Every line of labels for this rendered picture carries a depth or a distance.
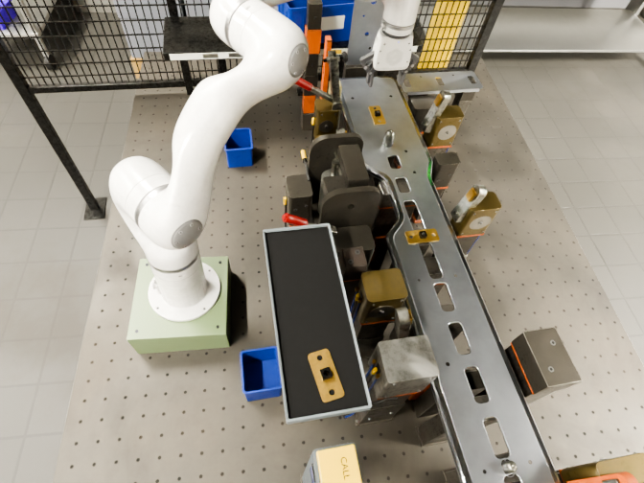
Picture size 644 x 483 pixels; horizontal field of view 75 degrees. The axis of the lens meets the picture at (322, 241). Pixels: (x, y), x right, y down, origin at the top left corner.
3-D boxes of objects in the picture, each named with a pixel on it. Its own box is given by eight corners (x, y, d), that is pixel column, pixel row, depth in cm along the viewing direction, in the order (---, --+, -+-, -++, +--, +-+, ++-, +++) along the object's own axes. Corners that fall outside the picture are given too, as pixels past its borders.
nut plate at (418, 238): (435, 228, 109) (436, 226, 108) (440, 241, 107) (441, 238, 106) (404, 232, 108) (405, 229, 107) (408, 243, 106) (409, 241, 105)
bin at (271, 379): (283, 397, 112) (283, 387, 104) (245, 402, 110) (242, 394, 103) (278, 356, 118) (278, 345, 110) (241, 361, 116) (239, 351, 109)
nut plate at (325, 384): (345, 396, 68) (346, 394, 67) (323, 403, 68) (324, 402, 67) (327, 348, 73) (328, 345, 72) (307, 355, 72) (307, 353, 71)
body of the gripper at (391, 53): (381, 34, 106) (374, 74, 115) (420, 34, 108) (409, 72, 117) (375, 18, 110) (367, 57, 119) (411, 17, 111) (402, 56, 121)
